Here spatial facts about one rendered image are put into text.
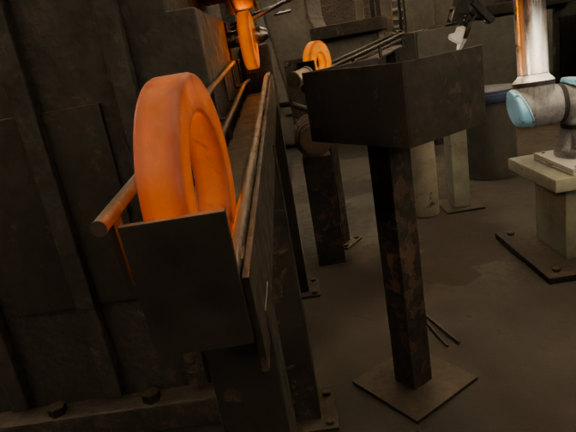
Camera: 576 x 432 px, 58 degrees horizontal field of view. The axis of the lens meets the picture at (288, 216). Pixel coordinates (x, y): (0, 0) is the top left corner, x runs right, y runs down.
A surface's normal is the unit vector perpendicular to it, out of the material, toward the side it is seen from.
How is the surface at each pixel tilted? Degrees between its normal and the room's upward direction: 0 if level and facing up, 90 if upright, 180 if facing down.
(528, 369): 0
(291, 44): 90
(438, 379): 0
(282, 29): 90
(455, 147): 90
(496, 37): 90
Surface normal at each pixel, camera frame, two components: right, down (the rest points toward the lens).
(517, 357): -0.16, -0.94
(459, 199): 0.00, 0.30
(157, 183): -0.10, 0.04
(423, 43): 0.26, 0.26
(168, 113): -0.15, -0.47
